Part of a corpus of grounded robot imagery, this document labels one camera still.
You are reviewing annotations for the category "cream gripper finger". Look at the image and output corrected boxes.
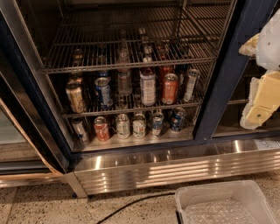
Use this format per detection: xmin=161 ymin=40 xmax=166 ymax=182
xmin=239 ymin=33 xmax=260 ymax=57

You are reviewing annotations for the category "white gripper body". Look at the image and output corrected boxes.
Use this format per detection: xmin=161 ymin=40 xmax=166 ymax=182
xmin=240 ymin=71 xmax=280 ymax=130

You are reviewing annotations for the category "red coke can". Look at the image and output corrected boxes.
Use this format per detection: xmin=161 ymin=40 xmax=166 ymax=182
xmin=161 ymin=73 xmax=179 ymax=105

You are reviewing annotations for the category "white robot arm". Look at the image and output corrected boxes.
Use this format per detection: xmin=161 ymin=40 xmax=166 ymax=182
xmin=239 ymin=9 xmax=280 ymax=130

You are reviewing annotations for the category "dark blue fridge pillar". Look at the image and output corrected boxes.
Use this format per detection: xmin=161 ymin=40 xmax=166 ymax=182
xmin=193 ymin=0 xmax=278 ymax=141

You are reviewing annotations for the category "silver slim can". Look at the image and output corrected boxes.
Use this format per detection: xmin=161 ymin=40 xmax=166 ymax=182
xmin=183 ymin=68 xmax=200 ymax=102

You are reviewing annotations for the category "red bottle behind coke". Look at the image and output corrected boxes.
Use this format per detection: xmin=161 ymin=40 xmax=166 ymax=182
xmin=159 ymin=49 xmax=174 ymax=84

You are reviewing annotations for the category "blue pepsi can bottom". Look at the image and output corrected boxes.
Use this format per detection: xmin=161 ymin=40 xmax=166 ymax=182
xmin=171 ymin=107 xmax=186 ymax=131

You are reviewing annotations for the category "blue silver can bottom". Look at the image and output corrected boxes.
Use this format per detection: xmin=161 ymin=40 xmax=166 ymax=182
xmin=151 ymin=112 xmax=164 ymax=137

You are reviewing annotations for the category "green white can right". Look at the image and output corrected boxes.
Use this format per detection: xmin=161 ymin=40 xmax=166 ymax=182
xmin=132 ymin=114 xmax=146 ymax=139

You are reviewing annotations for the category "green white can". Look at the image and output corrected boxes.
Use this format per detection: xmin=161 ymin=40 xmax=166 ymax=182
xmin=132 ymin=114 xmax=146 ymax=139
xmin=116 ymin=114 xmax=130 ymax=139

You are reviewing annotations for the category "green white can left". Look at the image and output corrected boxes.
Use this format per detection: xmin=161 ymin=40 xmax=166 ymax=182
xmin=116 ymin=114 xmax=130 ymax=139

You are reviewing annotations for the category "blue pepsi can middle shelf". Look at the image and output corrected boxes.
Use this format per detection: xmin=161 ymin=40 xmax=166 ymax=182
xmin=94 ymin=77 xmax=113 ymax=109

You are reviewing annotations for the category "steel fridge base grille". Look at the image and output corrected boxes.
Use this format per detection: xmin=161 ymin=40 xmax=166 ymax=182
xmin=74 ymin=138 xmax=280 ymax=195

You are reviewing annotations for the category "red can bottom shelf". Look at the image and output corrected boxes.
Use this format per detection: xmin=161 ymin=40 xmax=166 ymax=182
xmin=94 ymin=116 xmax=109 ymax=142

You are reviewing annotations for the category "gold can middle shelf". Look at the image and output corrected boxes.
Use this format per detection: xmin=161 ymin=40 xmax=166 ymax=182
xmin=66 ymin=82 xmax=86 ymax=114

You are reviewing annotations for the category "silver can bottom left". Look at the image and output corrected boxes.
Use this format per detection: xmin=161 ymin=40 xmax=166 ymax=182
xmin=71 ymin=117 xmax=88 ymax=142

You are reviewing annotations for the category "open fridge door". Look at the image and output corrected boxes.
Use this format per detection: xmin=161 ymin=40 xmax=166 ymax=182
xmin=0 ymin=11 xmax=68 ymax=187

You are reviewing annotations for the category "white label drink bottle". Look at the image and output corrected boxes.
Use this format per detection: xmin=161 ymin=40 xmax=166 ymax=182
xmin=140 ymin=66 xmax=156 ymax=106

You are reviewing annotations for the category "clear plastic bin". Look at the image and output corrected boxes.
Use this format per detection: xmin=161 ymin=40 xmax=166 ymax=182
xmin=175 ymin=180 xmax=277 ymax=224

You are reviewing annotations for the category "clear water bottle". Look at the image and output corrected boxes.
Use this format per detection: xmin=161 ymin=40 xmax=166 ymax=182
xmin=117 ymin=48 xmax=132 ymax=96

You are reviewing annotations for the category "middle wire shelf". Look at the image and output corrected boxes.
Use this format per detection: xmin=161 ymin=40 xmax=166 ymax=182
xmin=64 ymin=63 xmax=212 ymax=118

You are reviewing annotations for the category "wire shelf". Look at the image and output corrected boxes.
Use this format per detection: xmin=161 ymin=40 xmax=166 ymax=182
xmin=43 ymin=1 xmax=233 ymax=74
xmin=64 ymin=63 xmax=212 ymax=118

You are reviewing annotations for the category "top wire shelf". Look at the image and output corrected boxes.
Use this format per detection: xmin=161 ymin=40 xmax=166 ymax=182
xmin=43 ymin=1 xmax=233 ymax=74

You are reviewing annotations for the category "black floor cable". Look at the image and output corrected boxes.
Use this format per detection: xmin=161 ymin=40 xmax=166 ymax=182
xmin=95 ymin=191 xmax=176 ymax=224

